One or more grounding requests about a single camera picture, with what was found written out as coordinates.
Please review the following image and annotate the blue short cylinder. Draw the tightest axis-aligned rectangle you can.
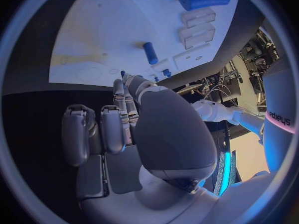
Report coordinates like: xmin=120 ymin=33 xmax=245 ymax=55
xmin=142 ymin=41 xmax=159 ymax=65

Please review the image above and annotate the white cable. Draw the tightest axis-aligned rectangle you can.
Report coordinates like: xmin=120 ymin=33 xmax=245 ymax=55
xmin=202 ymin=84 xmax=238 ymax=109
xmin=208 ymin=87 xmax=260 ymax=115

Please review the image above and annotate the white task board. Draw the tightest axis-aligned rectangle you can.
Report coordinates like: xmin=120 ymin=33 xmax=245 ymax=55
xmin=48 ymin=0 xmax=241 ymax=88

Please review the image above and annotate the glowing light bar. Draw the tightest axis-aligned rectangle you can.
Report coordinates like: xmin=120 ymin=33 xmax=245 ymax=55
xmin=218 ymin=151 xmax=233 ymax=197

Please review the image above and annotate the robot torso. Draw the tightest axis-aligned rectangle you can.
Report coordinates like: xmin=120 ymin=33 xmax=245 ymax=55
xmin=260 ymin=58 xmax=298 ymax=174

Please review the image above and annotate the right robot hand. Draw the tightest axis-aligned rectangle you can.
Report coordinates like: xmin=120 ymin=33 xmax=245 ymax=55
xmin=61 ymin=73 xmax=219 ymax=224

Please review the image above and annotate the workshop equipment rack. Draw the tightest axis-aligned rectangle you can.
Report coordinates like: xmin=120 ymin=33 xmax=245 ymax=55
xmin=238 ymin=28 xmax=280 ymax=75

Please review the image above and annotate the workshop desk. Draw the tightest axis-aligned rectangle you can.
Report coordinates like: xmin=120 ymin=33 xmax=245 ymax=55
xmin=175 ymin=84 xmax=206 ymax=96

